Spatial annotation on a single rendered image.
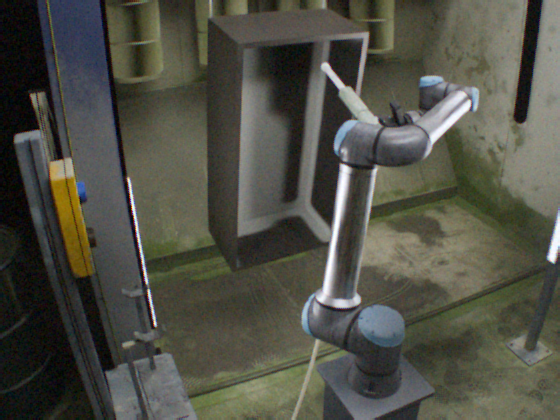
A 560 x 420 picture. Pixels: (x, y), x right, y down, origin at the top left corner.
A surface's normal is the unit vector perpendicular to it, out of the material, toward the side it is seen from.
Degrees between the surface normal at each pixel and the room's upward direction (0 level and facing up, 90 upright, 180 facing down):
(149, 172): 57
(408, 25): 90
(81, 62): 90
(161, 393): 0
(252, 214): 102
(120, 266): 90
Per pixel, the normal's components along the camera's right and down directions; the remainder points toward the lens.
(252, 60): 0.44, 0.59
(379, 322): 0.04, -0.85
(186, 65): 0.40, 0.43
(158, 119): 0.32, -0.12
